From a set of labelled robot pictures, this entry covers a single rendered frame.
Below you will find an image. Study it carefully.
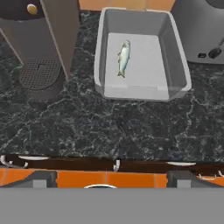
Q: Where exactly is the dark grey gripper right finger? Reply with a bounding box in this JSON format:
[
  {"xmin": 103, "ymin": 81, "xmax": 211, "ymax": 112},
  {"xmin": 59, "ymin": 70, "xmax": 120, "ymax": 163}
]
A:
[{"xmin": 166, "ymin": 170, "xmax": 224, "ymax": 189}]

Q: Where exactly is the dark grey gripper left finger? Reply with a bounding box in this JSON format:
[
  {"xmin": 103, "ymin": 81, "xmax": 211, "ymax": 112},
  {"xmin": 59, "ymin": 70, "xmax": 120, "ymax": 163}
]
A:
[{"xmin": 1, "ymin": 170, "xmax": 58, "ymax": 189}]

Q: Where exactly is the clear grey tupperware container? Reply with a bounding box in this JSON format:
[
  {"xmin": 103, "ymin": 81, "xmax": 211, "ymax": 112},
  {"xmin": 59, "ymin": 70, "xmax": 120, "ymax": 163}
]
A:
[{"xmin": 94, "ymin": 6, "xmax": 193, "ymax": 102}]

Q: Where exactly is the silver green fish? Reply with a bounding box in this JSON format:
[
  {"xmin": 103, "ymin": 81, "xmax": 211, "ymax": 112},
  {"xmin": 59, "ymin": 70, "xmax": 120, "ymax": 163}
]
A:
[{"xmin": 116, "ymin": 39, "xmax": 131, "ymax": 79}]

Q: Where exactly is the white round rim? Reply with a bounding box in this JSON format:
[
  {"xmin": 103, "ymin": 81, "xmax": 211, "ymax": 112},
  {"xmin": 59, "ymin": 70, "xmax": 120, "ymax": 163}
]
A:
[{"xmin": 83, "ymin": 184, "xmax": 118, "ymax": 189}]

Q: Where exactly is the dark brown coffee machine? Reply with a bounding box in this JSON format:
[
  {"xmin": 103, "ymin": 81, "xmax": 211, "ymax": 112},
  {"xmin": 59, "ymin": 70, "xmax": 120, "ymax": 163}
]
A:
[{"xmin": 0, "ymin": 0, "xmax": 81, "ymax": 102}]

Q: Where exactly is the grey toaster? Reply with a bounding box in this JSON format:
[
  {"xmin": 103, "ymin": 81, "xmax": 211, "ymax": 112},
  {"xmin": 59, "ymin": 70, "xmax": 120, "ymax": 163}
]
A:
[{"xmin": 170, "ymin": 0, "xmax": 224, "ymax": 66}]

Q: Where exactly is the white flat oval handle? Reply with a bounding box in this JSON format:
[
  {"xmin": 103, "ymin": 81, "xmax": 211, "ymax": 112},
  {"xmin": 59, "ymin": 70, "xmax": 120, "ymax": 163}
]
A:
[
  {"xmin": 165, "ymin": 161, "xmax": 197, "ymax": 167},
  {"xmin": 17, "ymin": 155, "xmax": 51, "ymax": 162}
]

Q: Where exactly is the white curved cupboard handle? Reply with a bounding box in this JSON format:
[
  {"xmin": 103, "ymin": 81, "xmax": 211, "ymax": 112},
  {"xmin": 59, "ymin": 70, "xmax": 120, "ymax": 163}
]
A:
[
  {"xmin": 0, "ymin": 155, "xmax": 29, "ymax": 170},
  {"xmin": 197, "ymin": 171, "xmax": 224, "ymax": 179},
  {"xmin": 112, "ymin": 158, "xmax": 122, "ymax": 172}
]

